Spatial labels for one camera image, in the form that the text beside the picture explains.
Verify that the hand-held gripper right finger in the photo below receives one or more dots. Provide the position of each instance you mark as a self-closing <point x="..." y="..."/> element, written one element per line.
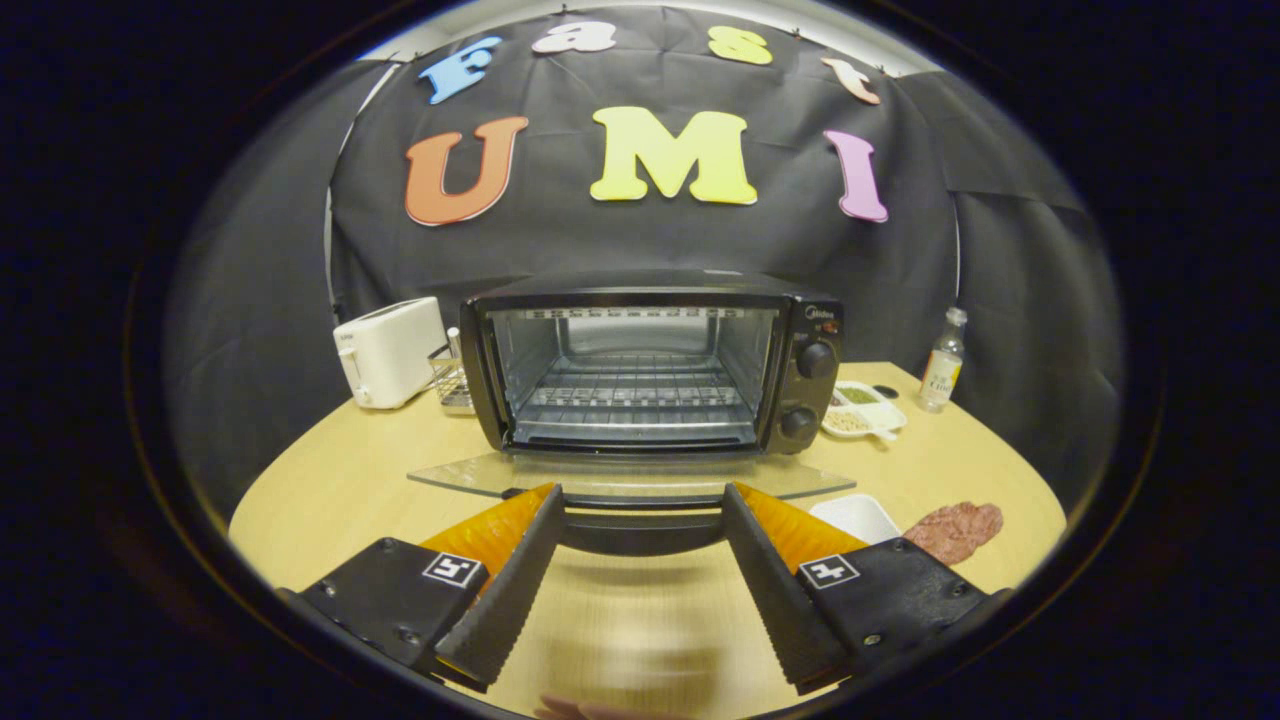
<point x="780" y="600"/>

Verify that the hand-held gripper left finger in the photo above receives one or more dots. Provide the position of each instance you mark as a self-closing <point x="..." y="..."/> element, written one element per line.
<point x="505" y="600"/>

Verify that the brown meat piece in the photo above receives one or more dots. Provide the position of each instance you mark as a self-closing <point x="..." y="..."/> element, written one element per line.
<point x="955" y="530"/>

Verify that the black toaster oven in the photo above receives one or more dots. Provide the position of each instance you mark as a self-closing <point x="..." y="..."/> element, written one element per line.
<point x="800" y="400"/>

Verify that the white bread toaster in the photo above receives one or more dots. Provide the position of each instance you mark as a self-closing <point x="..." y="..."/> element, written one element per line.
<point x="390" y="350"/>

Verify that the small white plastic tray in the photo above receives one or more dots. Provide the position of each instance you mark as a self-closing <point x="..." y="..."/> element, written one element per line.
<point x="855" y="515"/>

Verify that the white divided dish with beans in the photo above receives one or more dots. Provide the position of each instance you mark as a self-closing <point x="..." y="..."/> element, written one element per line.
<point x="865" y="410"/>

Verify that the small clear glass bottle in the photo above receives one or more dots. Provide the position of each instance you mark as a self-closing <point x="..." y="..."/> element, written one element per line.
<point x="942" y="370"/>

